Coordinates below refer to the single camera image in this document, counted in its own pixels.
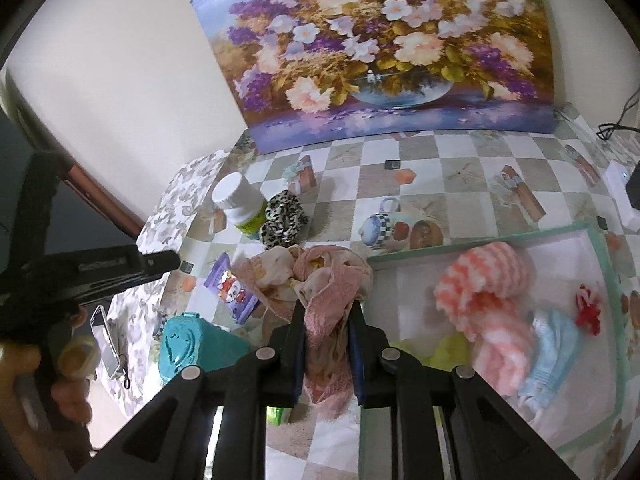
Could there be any flower bouquet painting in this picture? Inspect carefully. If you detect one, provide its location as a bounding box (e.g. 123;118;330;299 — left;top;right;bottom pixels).
190;0;558;153

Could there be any person's left hand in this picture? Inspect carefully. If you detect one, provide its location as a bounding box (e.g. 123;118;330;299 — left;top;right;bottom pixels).
0;345;96;461

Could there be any blue face mask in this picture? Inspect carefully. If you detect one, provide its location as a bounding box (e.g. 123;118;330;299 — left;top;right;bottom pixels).
517;307;583;406

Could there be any yellow-green soft cloth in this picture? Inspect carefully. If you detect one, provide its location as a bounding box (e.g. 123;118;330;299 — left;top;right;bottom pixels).
390;332;478;368

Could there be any silver smartphone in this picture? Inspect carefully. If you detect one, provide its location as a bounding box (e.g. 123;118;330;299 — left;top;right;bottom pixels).
90;305;126;378

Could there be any purple cartoon packet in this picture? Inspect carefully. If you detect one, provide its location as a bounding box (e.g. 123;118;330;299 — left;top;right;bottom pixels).
204;253;261;326

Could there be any leopard print scrunchie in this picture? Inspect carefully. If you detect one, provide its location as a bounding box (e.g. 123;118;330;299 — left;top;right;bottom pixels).
259;190;310;250

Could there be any black power adapter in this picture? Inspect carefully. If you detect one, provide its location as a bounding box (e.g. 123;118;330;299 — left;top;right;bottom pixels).
625;167;640;211

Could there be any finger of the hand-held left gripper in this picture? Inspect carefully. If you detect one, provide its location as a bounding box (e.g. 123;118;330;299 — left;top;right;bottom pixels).
134;251;182;277

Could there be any pink white striped fluffy cloth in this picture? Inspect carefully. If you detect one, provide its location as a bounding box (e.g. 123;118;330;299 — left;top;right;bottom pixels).
434;241;536;396

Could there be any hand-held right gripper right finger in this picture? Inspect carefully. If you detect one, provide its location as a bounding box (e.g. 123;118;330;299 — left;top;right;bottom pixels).
347;301;583;480

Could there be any white tray with teal rim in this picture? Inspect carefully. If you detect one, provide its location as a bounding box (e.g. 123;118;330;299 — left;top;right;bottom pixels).
359;222;632;480

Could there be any white bottle with green label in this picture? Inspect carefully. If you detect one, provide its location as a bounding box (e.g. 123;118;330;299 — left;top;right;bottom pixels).
211;172;268;241

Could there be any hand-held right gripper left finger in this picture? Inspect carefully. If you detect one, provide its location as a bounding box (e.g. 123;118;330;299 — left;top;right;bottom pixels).
87;300;307;480

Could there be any white power strip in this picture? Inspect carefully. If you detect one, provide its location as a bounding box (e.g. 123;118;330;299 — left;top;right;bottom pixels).
602;160;640;233

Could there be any brown wooden door frame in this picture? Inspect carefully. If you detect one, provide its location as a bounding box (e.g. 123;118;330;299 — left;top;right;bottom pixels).
62;162;147;238

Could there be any pink floral cloth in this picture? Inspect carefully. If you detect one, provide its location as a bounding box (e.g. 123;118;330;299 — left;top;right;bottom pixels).
245;244;373;418

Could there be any teal heart-embossed container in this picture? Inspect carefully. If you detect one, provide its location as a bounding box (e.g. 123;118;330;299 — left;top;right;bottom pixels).
159;311;251;386

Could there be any beige tape roll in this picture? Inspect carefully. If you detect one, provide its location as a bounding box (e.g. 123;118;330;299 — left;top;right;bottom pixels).
57;337;97;376

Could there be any red yarn toy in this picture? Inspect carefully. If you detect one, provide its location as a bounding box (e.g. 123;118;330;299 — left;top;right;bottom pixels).
572;284;606;335

